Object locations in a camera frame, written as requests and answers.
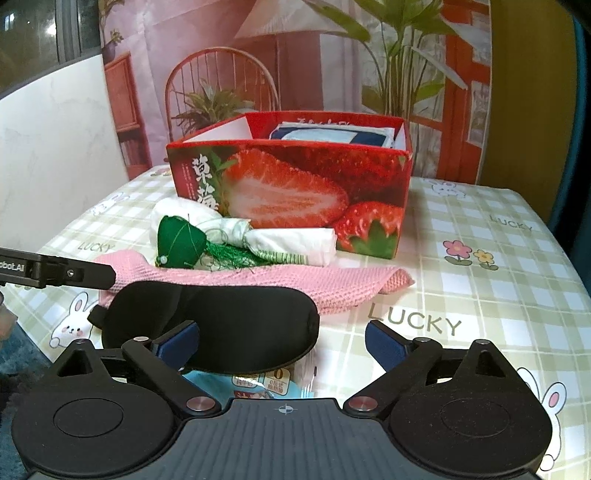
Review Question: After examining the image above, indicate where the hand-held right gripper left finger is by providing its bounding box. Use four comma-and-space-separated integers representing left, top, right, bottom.
55, 320, 222, 421

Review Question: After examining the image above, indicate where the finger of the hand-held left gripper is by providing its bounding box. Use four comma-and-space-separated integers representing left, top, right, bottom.
44, 256, 117, 291

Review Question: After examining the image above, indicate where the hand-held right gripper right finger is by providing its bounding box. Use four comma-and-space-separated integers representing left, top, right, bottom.
342, 322, 522, 418

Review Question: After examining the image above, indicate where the black eye mask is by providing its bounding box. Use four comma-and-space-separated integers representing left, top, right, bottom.
88, 281, 321, 374

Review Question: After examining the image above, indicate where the pink knitted cloth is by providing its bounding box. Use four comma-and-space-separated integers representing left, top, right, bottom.
95, 249, 413, 316

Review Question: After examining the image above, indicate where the red strawberry cardboard box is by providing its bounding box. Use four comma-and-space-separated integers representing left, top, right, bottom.
165, 111, 413, 260

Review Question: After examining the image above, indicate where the light blue packet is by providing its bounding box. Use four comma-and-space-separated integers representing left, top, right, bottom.
182, 364, 319, 401

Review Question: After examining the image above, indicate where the green tasselled sachet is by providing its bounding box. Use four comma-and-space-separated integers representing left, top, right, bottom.
156, 215, 259, 271

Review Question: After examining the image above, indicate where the green checked tablecloth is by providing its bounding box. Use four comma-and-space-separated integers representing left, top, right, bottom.
18, 161, 591, 480

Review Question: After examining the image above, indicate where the white twisted plastic bag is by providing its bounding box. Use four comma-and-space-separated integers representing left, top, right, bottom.
148, 198, 339, 267

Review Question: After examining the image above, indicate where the blue white item in box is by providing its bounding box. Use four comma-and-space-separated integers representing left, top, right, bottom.
269, 122, 397, 149

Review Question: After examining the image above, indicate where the light blue cloth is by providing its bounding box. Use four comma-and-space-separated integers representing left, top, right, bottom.
283, 130, 357, 145

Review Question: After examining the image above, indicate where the window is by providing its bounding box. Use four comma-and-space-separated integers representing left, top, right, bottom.
0, 0, 103, 93

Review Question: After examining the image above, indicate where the teal curtain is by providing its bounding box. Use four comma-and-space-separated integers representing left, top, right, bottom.
549, 0, 591, 278

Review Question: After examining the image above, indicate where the printed wall cloth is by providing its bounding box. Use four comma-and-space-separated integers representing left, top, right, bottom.
99, 0, 492, 183

